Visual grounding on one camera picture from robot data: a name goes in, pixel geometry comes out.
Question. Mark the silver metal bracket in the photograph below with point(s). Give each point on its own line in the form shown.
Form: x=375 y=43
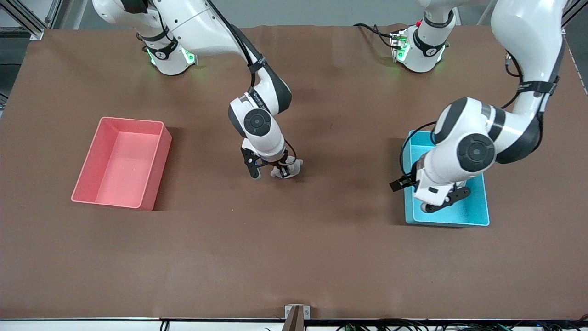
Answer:
x=288 y=311

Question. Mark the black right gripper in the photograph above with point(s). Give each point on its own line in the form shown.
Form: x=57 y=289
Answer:
x=280 y=164

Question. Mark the pink plastic box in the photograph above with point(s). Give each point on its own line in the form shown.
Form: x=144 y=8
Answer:
x=119 y=189

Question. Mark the grey plush toy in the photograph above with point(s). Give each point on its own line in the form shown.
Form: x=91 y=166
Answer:
x=297 y=166

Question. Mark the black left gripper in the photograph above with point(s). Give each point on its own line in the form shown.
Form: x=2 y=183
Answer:
x=400 y=183

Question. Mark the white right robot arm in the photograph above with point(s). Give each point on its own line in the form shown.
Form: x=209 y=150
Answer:
x=265 y=138

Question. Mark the aluminium frame profile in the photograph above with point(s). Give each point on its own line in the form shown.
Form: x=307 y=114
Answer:
x=575 y=9
x=36 y=33
x=54 y=14

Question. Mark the brown table mat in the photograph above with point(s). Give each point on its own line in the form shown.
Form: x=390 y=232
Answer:
x=294 y=239

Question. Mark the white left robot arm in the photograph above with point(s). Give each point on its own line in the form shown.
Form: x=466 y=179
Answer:
x=528 y=37

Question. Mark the brown support post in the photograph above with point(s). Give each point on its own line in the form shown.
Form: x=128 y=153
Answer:
x=294 y=322

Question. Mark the blue plastic box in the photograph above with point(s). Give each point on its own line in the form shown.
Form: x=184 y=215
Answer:
x=473 y=212

